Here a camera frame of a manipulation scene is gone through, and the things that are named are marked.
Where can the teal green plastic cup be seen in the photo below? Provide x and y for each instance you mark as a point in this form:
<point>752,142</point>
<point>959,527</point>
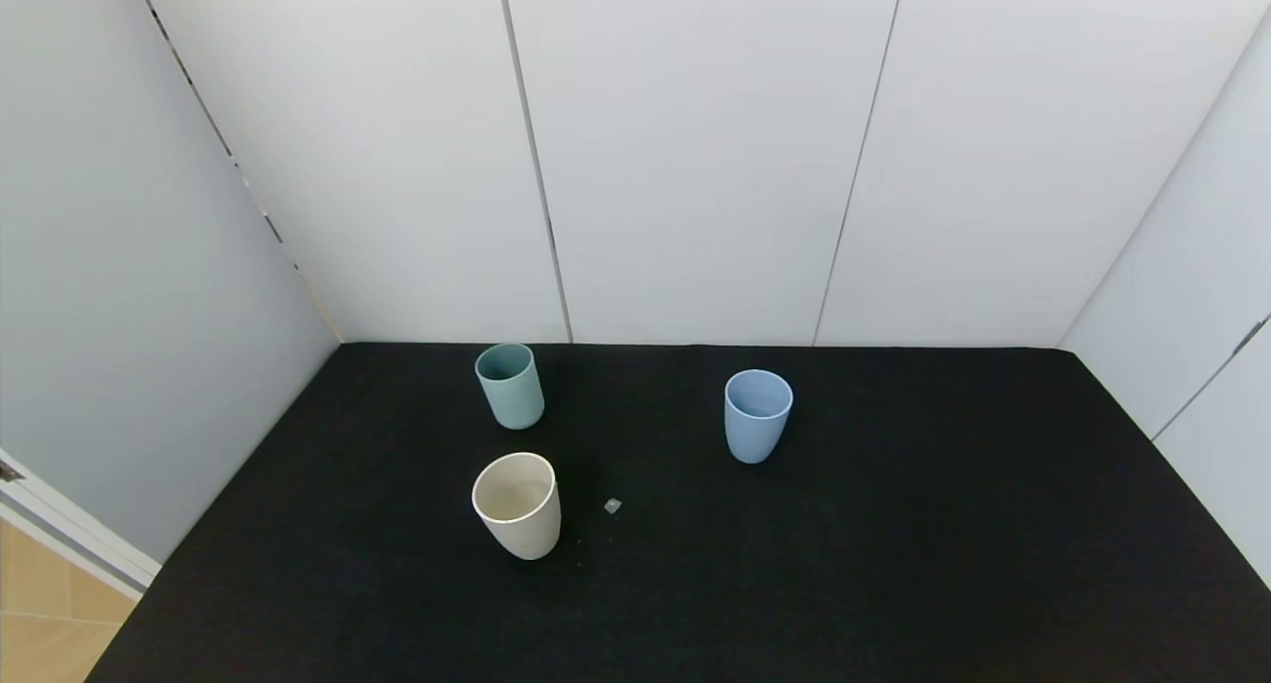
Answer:
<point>511,400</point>

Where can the light blue plastic cup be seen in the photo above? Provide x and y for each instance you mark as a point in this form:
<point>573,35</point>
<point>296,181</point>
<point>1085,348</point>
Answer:
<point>757,435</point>

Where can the cream white plastic cup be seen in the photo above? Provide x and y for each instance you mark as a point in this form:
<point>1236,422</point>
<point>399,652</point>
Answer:
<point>521,534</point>

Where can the black table cloth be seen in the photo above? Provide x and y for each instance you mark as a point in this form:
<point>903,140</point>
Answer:
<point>894,564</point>

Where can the white baseboard trim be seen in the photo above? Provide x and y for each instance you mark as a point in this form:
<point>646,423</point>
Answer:
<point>70,534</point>

